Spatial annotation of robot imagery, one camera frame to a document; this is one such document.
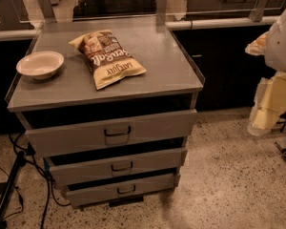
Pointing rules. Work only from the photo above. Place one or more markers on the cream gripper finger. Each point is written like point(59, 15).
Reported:
point(270, 104)

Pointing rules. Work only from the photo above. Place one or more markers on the grey drawer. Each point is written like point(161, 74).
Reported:
point(118, 166)
point(75, 138)
point(122, 189)

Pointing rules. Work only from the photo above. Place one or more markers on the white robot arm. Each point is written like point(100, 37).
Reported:
point(272, 45)

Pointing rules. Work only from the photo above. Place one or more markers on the grey top drawer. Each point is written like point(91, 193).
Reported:
point(75, 138)

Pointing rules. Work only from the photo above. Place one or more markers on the grey metal drawer cabinet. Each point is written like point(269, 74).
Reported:
point(170, 84)

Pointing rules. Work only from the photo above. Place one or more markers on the grey bottom drawer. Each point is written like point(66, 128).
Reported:
point(122, 189)

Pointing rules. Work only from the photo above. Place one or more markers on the sea salt chips bag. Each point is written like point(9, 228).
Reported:
point(109, 62)

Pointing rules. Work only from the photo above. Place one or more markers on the white bowl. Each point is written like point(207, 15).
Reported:
point(40, 65)

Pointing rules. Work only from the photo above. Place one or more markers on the black tripod leg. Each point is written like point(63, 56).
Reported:
point(7, 186)

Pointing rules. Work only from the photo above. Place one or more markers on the white horizontal rail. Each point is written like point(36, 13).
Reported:
point(219, 23)

